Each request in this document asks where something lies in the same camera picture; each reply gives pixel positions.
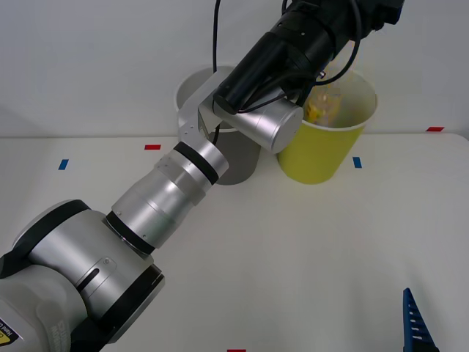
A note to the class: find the silver and black left arm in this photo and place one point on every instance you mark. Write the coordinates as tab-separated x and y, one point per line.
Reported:
165	205

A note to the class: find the yellow label plastic bottle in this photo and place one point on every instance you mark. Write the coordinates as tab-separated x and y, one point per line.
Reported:
322	104

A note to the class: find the grey plastic waste bin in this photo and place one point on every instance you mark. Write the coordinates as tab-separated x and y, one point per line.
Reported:
242	161

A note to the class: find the yellow-green plastic waste bin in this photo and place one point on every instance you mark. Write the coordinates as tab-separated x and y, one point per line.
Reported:
318	154

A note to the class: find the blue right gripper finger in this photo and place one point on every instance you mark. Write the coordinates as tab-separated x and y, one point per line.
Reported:
412	326

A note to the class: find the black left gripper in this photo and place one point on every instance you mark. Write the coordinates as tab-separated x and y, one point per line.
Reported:
366	14

